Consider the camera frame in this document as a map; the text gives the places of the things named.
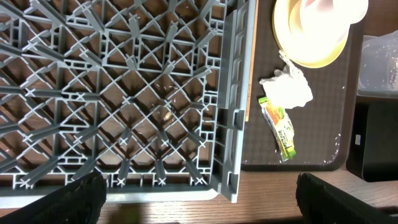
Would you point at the black waste tray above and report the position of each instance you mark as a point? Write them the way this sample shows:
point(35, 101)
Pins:
point(373, 147)

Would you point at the clear plastic waste bin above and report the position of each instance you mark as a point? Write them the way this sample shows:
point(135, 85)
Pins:
point(378, 66)

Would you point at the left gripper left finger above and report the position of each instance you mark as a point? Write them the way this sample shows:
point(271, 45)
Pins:
point(78, 202)

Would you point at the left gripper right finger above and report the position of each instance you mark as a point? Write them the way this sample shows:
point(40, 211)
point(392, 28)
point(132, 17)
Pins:
point(321, 202)

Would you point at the dark brown serving tray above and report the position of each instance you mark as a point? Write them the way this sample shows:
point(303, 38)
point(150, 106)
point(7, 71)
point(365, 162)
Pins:
point(323, 126)

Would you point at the wooden chopstick right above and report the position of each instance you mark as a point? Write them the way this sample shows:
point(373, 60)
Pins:
point(253, 50)

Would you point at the grey dishwasher rack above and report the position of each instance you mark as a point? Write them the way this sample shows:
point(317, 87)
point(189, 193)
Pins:
point(151, 94)

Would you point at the white cup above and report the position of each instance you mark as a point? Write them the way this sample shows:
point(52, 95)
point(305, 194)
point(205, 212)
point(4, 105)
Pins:
point(349, 11)

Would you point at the yellow plate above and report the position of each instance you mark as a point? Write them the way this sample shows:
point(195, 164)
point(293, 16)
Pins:
point(308, 49)

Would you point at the pink small bowl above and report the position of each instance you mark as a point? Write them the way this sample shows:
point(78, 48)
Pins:
point(317, 20)

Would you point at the white napkin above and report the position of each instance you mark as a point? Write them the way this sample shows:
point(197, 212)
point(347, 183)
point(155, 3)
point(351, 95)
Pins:
point(288, 88)

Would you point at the green yellow snack wrapper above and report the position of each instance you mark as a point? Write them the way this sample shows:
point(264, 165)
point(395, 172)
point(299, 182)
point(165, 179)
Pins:
point(281, 126)

